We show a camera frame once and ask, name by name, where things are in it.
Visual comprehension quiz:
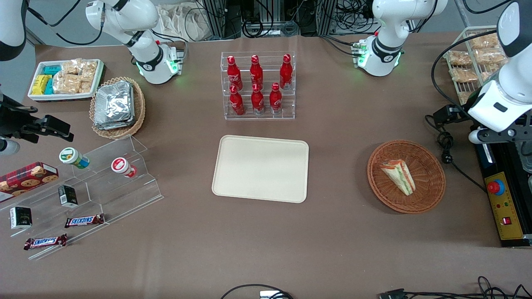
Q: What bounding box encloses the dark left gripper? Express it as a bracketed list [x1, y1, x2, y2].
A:
[433, 105, 532, 144]

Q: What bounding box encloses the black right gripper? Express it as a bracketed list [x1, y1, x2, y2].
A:
[0, 95, 74, 142]

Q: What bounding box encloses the triangle sandwich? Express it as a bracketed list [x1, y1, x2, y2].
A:
[379, 160, 416, 196]

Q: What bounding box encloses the white rectangular snack tray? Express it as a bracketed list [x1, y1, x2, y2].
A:
[28, 59, 105, 103]

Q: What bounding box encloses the round brown wicker basket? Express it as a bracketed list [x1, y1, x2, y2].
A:
[367, 140, 446, 214]

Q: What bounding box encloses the oval wicker basket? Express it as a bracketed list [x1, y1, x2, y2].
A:
[89, 76, 146, 140]

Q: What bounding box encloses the beige plastic tray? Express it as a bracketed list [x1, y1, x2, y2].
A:
[212, 135, 310, 204]

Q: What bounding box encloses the green-lid yogurt cup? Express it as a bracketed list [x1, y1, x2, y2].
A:
[59, 147, 90, 170]

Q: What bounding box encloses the yellow snack pack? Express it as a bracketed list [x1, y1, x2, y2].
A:
[32, 75, 51, 96]

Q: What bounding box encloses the silver foil pack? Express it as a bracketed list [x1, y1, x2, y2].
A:
[96, 81, 134, 124]
[94, 112, 135, 130]

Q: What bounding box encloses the red plaid cookie box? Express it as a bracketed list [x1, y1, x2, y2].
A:
[0, 162, 59, 203]

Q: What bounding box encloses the small black box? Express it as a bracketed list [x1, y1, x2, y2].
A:
[9, 206, 33, 230]
[58, 185, 79, 208]

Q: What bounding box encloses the red-lid yogurt cup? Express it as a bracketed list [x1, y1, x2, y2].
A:
[111, 157, 138, 179]

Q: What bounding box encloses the translucent grey plastic piece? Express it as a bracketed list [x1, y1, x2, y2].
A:
[517, 141, 532, 174]

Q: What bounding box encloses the clear acrylic stepped shelf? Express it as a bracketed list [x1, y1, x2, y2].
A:
[0, 135, 164, 261]

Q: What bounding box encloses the brown Snickers bar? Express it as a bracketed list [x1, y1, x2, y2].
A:
[64, 213, 106, 229]
[23, 233, 68, 251]

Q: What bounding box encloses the black yellow control box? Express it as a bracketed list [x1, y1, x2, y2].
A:
[474, 137, 532, 248]

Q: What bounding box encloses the crumpled clear plastic bag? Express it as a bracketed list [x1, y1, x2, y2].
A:
[157, 3, 209, 42]

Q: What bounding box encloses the red cola bottle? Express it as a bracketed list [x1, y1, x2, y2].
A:
[229, 85, 245, 116]
[269, 82, 283, 115]
[227, 56, 243, 90]
[250, 55, 264, 88]
[251, 83, 266, 115]
[279, 54, 293, 90]

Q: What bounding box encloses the clear acrylic bottle rack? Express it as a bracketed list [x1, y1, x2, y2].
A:
[221, 51, 296, 121]

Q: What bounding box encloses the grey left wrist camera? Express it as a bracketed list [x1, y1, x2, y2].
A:
[469, 128, 493, 145]

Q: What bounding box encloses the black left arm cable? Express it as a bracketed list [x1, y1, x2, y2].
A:
[431, 28, 512, 111]

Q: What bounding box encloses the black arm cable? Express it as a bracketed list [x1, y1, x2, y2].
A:
[431, 28, 512, 111]
[26, 0, 105, 47]

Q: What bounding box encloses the black power cable with plug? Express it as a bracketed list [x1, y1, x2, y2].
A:
[424, 114, 487, 193]

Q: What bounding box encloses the white wire basket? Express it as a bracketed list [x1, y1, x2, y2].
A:
[442, 26, 512, 105]

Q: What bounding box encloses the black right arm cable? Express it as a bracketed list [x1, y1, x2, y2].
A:
[26, 0, 105, 47]

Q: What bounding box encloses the aluminium frame profile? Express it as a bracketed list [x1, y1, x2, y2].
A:
[201, 0, 227, 40]
[315, 0, 338, 36]

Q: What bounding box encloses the black tangled cable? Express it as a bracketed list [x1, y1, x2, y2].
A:
[477, 276, 532, 299]

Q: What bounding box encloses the black connector with cable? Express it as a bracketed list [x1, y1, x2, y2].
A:
[379, 288, 478, 299]

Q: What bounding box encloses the black coiled cable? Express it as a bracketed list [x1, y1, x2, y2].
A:
[242, 18, 265, 38]

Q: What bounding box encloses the black looped cable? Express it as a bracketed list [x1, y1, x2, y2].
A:
[220, 284, 294, 299]

